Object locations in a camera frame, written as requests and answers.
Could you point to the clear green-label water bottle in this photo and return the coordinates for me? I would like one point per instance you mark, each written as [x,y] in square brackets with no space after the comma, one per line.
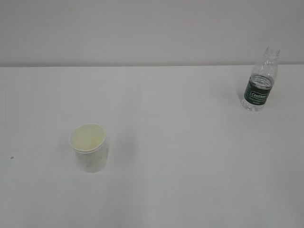
[261,81]

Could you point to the white paper cup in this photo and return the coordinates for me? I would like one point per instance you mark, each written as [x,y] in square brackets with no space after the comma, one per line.
[88,141]

